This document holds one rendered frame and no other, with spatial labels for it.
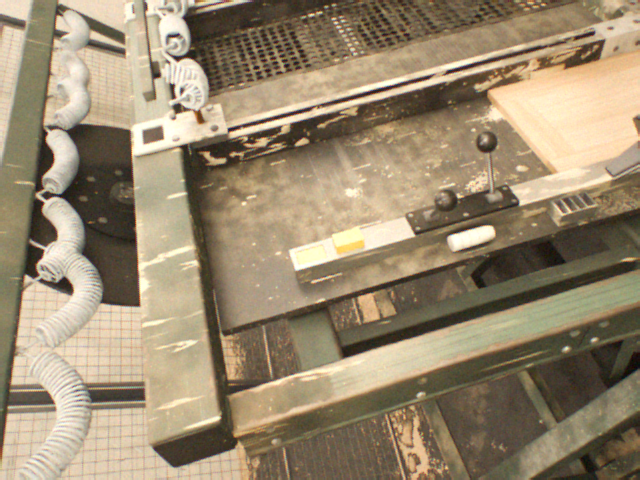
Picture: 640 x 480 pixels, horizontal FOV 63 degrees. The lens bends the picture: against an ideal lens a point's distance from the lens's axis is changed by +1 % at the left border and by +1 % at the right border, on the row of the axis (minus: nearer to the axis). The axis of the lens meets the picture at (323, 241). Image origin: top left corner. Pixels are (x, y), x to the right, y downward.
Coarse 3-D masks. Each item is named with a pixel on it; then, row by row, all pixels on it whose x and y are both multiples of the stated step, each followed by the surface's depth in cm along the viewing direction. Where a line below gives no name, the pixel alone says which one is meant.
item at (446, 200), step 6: (438, 192) 83; (444, 192) 82; (450, 192) 82; (438, 198) 82; (444, 198) 81; (450, 198) 81; (456, 198) 82; (438, 204) 82; (444, 204) 82; (450, 204) 81; (456, 204) 82; (432, 210) 90; (438, 210) 87; (444, 210) 82; (450, 210) 82; (426, 216) 92; (432, 216) 91; (438, 216) 92
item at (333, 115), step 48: (528, 48) 119; (576, 48) 118; (624, 48) 122; (336, 96) 116; (384, 96) 114; (432, 96) 117; (480, 96) 121; (192, 144) 110; (240, 144) 112; (288, 144) 116
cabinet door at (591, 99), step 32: (608, 64) 121; (512, 96) 117; (544, 96) 116; (576, 96) 115; (608, 96) 114; (544, 128) 109; (576, 128) 109; (608, 128) 108; (544, 160) 105; (576, 160) 102
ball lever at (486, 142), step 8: (480, 136) 90; (488, 136) 89; (496, 136) 90; (480, 144) 90; (488, 144) 89; (496, 144) 90; (488, 152) 90; (488, 160) 91; (488, 168) 92; (488, 176) 93; (488, 184) 94; (496, 192) 94; (488, 200) 94; (496, 200) 93
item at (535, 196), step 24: (576, 168) 98; (600, 168) 98; (528, 192) 96; (552, 192) 95; (576, 192) 96; (600, 192) 98; (480, 216) 93; (504, 216) 95; (384, 240) 92; (408, 240) 93; (432, 240) 95; (312, 264) 91; (336, 264) 92; (360, 264) 94
